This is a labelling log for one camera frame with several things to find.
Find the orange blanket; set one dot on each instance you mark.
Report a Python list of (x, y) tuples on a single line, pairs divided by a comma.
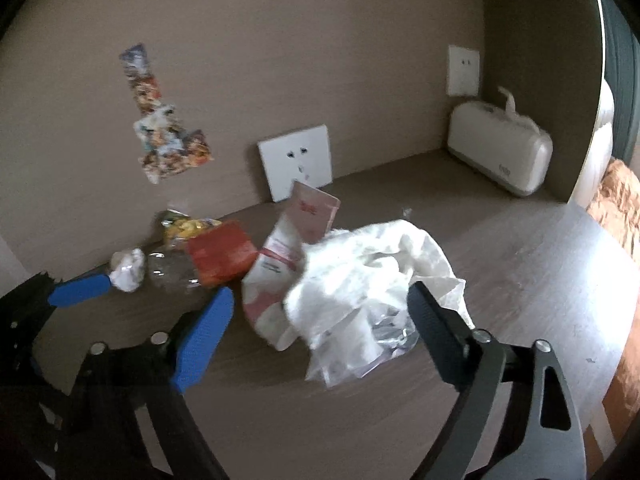
[(617, 205)]

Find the yellow snack wrapper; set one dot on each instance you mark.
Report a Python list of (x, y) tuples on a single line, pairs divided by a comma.
[(189, 227)]

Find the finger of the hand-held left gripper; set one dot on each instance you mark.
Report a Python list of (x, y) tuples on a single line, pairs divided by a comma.
[(80, 290)]

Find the white tissue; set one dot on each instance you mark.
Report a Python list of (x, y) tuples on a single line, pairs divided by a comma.
[(127, 270)]

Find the colourful wall stickers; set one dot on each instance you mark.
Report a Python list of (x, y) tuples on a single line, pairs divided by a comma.
[(160, 125)]

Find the pink paper packet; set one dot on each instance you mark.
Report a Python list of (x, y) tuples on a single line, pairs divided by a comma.
[(314, 212)]

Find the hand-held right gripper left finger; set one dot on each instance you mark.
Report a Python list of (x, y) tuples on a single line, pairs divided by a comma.
[(205, 340)]

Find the white wall socket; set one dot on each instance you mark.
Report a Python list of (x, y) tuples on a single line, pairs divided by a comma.
[(295, 162), (462, 70)]

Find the white padded headboard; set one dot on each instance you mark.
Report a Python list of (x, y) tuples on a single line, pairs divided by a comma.
[(600, 135)]

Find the orange-red snack packet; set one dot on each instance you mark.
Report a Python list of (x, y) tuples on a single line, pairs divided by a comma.
[(221, 255)]

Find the grey-green curtain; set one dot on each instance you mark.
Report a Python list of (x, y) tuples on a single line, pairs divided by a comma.
[(622, 60)]

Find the white red printed plastic wrapper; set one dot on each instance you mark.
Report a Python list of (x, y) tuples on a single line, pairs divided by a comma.
[(270, 285)]

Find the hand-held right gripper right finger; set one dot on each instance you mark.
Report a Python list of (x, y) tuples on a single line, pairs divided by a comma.
[(440, 340)]

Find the large white plastic bag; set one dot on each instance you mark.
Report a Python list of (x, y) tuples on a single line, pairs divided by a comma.
[(360, 270)]

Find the clear crumpled plastic bag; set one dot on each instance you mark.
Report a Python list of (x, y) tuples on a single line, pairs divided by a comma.
[(170, 272)]

